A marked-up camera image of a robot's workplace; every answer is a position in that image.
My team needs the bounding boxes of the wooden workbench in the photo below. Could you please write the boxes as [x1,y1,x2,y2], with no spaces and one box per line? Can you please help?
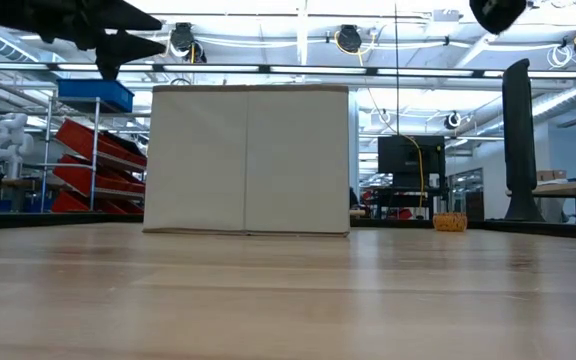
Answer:
[0,177,52,214]

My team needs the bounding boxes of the black striped sock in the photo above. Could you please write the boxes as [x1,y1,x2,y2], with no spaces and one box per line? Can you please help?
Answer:
[469,0,528,36]

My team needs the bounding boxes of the thin black hanging cable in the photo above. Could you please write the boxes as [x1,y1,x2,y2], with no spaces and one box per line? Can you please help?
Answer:
[394,4,400,136]

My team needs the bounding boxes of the small yellow woven basket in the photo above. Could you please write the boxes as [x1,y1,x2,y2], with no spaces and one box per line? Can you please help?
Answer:
[431,211,469,233]

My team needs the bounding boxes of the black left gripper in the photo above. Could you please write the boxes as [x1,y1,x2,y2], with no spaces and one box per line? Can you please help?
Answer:
[0,0,167,81]

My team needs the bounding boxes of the red plastic bin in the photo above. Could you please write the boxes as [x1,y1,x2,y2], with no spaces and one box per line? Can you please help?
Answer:
[50,189,145,216]
[51,153,147,195]
[55,118,148,169]

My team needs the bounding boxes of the blue plastic bin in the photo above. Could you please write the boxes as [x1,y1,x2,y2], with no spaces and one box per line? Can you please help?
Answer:
[56,78,136,115]

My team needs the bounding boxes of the overhead frame rail with lights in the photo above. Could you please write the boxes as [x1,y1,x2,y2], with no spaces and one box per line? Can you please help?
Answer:
[0,60,576,81]

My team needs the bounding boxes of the beige fabric storage bin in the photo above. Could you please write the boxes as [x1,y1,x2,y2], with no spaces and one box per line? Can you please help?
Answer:
[141,83,352,237]

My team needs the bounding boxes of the yellow power cable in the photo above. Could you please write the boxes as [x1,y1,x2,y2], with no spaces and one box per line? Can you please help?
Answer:
[334,30,427,209]

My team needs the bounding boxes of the cardboard box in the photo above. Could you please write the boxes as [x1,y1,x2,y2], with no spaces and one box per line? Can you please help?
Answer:
[536,169,568,182]

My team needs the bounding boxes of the wooden desk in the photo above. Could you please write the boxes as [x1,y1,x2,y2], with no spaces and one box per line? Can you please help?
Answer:
[505,177,576,224]

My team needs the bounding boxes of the silver metal shelf rack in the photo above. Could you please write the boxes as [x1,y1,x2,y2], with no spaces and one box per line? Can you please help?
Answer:
[39,94,152,215]

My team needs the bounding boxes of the black computer monitor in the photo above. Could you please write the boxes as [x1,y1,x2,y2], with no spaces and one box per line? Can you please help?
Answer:
[377,134,447,189]

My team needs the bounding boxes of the black equipment cart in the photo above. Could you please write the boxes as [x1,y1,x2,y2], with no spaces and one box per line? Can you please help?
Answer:
[360,185,450,221]

